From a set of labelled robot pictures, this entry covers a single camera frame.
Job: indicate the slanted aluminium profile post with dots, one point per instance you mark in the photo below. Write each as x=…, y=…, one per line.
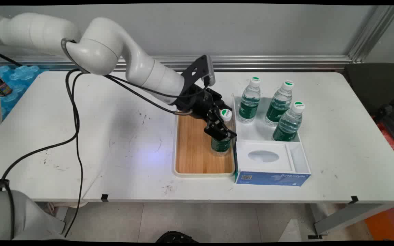
x=375, y=32

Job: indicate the grey table leg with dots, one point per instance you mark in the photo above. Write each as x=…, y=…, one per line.
x=347, y=217

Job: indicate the red bag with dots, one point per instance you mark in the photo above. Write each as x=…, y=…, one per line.
x=390, y=140

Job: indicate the orange crate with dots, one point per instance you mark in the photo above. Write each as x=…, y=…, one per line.
x=386, y=223

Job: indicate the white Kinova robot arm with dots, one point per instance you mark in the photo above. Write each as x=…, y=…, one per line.
x=101, y=44

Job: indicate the bamboo tray white rim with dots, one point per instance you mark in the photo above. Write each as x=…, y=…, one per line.
x=192, y=150

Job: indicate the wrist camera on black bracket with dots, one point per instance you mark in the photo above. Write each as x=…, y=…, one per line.
x=198, y=70

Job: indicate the black object on floor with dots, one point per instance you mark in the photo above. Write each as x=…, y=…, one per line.
x=176, y=237

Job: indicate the black tape marker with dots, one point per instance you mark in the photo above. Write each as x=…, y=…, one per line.
x=105, y=197
x=354, y=200

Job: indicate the white box blue side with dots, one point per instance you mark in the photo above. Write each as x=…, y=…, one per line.
x=272, y=178

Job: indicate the blue shrink-wrapped bottle pack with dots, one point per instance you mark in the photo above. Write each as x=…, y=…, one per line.
x=22, y=77

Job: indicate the horizontal aluminium rail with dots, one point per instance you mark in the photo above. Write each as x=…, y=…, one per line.
x=268, y=62

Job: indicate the water bottle green label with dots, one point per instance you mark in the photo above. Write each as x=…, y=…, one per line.
x=287, y=126
x=249, y=106
x=221, y=147
x=278, y=107

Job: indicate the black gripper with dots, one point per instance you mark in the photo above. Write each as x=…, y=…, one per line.
x=197, y=100

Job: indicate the colourful drink can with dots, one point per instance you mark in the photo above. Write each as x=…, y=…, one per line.
x=0, y=83

